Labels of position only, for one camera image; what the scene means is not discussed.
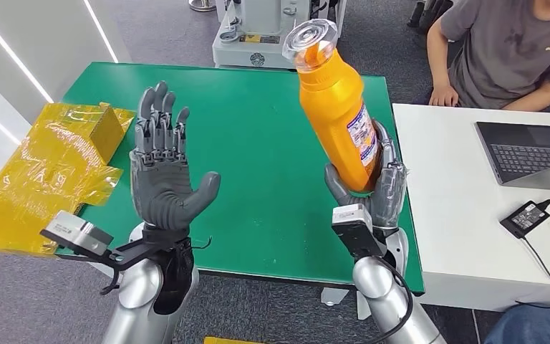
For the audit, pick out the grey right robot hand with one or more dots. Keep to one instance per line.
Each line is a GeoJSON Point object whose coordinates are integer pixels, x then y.
{"type": "Point", "coordinates": [391, 194]}

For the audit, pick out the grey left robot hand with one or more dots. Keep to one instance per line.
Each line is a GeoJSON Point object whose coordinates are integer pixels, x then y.
{"type": "Point", "coordinates": [161, 190]}

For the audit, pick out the person's right hand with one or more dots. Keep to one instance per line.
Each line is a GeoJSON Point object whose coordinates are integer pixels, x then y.
{"type": "Point", "coordinates": [443, 97]}

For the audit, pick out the orange plastic bottle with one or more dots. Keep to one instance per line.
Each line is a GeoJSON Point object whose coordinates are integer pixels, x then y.
{"type": "Point", "coordinates": [332, 104]}

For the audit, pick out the person's right forearm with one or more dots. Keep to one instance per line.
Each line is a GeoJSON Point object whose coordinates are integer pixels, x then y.
{"type": "Point", "coordinates": [437, 61]}

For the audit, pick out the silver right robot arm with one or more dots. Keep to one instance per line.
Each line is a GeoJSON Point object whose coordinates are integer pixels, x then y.
{"type": "Point", "coordinates": [379, 285]}

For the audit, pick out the person's left forearm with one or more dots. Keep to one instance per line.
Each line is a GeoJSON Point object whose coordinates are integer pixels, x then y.
{"type": "Point", "coordinates": [536, 97]}

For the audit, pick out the black chair base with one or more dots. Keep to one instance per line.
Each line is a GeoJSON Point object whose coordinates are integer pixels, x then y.
{"type": "Point", "coordinates": [429, 21]}

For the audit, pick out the dark grey laptop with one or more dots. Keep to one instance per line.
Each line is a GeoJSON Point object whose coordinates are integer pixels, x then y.
{"type": "Point", "coordinates": [526, 156]}

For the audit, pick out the white table foot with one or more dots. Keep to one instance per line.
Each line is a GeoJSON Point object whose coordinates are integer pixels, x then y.
{"type": "Point", "coordinates": [363, 308]}
{"type": "Point", "coordinates": [333, 296]}

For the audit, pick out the yellow tape-wrapped cardboard box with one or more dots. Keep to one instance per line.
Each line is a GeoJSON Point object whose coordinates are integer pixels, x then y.
{"type": "Point", "coordinates": [33, 190]}

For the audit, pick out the black power adapter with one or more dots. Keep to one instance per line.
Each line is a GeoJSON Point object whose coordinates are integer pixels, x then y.
{"type": "Point", "coordinates": [524, 219]}

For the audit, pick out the yellow flat object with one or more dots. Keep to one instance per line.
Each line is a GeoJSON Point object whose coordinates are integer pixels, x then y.
{"type": "Point", "coordinates": [230, 341]}

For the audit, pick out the white machine base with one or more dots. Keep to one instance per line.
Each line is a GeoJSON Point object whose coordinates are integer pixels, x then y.
{"type": "Point", "coordinates": [256, 52]}

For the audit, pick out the chrome round stand base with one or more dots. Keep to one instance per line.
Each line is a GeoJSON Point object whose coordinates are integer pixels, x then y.
{"type": "Point", "coordinates": [202, 5]}

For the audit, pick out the person in blue trousers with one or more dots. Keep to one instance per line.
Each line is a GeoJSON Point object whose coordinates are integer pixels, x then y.
{"type": "Point", "coordinates": [536, 327]}

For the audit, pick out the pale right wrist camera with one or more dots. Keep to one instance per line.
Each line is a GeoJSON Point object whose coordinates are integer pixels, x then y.
{"type": "Point", "coordinates": [355, 228]}

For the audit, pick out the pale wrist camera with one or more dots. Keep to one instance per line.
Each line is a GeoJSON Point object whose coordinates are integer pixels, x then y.
{"type": "Point", "coordinates": [78, 235]}
{"type": "Point", "coordinates": [355, 228]}

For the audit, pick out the black left camera bracket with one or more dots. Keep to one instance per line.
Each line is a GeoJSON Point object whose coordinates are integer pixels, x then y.
{"type": "Point", "coordinates": [132, 251]}

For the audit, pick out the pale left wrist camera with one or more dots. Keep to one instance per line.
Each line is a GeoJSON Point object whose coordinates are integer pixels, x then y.
{"type": "Point", "coordinates": [78, 235]}

